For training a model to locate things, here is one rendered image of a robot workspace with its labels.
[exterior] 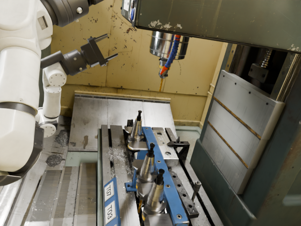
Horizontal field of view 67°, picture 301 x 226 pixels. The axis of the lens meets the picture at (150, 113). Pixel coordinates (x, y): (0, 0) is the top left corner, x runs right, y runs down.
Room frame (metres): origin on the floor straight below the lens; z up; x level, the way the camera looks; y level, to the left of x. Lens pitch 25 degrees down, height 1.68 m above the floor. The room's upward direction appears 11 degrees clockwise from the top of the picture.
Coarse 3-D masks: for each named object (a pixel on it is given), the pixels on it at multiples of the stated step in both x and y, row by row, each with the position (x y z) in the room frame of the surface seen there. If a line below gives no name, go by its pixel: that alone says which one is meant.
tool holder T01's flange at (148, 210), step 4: (144, 196) 0.46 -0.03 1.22; (144, 200) 0.45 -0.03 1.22; (144, 204) 0.45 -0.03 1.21; (164, 204) 0.45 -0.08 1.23; (144, 208) 0.43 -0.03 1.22; (148, 208) 0.43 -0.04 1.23; (152, 208) 0.43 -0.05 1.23; (160, 208) 0.43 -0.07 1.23; (164, 208) 0.44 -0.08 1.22; (144, 212) 0.43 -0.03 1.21; (148, 212) 0.42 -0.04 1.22; (152, 212) 0.42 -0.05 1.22; (156, 212) 0.42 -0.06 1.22; (160, 212) 0.43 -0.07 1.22
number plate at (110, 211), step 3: (114, 201) 0.68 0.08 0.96; (111, 204) 0.67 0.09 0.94; (114, 204) 0.66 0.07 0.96; (108, 207) 0.66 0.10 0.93; (111, 207) 0.66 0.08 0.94; (114, 207) 0.65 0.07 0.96; (105, 210) 0.66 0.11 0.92; (108, 210) 0.65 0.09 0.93; (111, 210) 0.64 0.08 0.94; (114, 210) 0.64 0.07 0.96; (105, 213) 0.64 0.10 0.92; (108, 213) 0.64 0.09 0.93; (111, 213) 0.63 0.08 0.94; (114, 213) 0.62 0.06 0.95; (105, 216) 0.63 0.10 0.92; (108, 216) 0.62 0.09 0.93; (111, 216) 0.62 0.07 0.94; (114, 216) 0.61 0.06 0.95; (105, 219) 0.62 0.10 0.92; (108, 219) 0.61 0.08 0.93; (111, 219) 0.60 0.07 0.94; (108, 222) 0.60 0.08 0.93
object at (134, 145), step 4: (128, 144) 0.71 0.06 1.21; (132, 144) 0.71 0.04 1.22; (136, 144) 0.71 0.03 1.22; (140, 144) 0.72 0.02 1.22; (144, 144) 0.72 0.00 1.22; (132, 148) 0.69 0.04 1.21; (136, 148) 0.69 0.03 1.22; (140, 148) 0.69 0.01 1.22; (144, 148) 0.70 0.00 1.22; (148, 148) 0.70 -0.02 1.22
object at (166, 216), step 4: (148, 216) 0.41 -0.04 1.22; (152, 216) 0.41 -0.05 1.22; (156, 216) 0.41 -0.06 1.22; (160, 216) 0.42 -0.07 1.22; (164, 216) 0.42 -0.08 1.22; (168, 216) 0.42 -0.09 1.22; (148, 220) 0.40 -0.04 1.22; (152, 220) 0.40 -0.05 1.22; (156, 220) 0.40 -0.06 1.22; (160, 220) 0.40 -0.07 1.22; (164, 220) 0.41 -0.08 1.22; (168, 220) 0.41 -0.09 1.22; (144, 224) 0.39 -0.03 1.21; (148, 224) 0.39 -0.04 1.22; (152, 224) 0.39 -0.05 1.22; (156, 224) 0.39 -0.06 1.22; (160, 224) 0.39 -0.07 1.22; (164, 224) 0.39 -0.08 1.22; (168, 224) 0.40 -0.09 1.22; (172, 224) 0.40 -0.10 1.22
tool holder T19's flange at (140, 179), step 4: (140, 168) 0.57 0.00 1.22; (136, 172) 0.56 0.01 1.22; (136, 176) 0.56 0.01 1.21; (140, 176) 0.54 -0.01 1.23; (156, 176) 0.55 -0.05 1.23; (136, 180) 0.54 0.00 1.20; (140, 180) 0.53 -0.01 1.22; (144, 180) 0.52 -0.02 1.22; (148, 180) 0.53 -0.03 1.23; (152, 180) 0.53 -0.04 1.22
